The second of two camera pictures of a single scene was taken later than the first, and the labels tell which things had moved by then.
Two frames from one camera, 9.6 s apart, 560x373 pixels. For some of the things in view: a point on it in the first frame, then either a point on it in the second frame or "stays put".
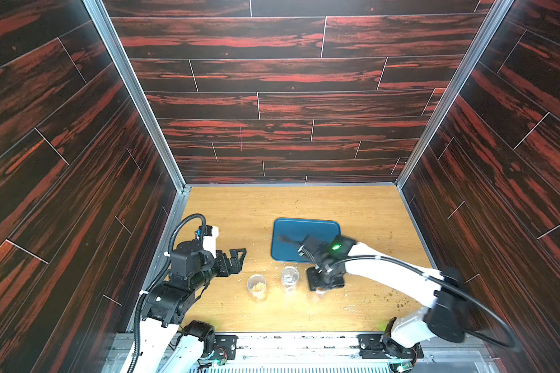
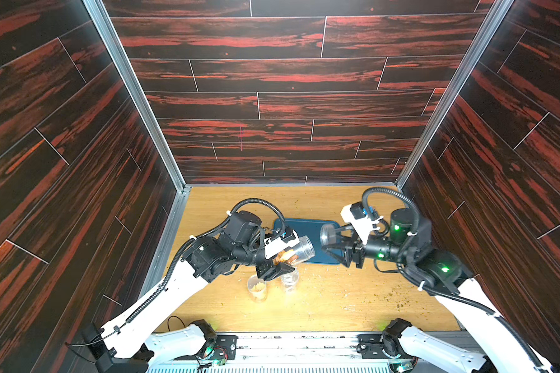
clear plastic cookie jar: x=320 y=292 to x=299 y=254
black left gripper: x=226 y=270 to x=268 y=271
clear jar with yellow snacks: x=257 y=284 stays put
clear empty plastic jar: x=290 y=276 stays put
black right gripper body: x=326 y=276 to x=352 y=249
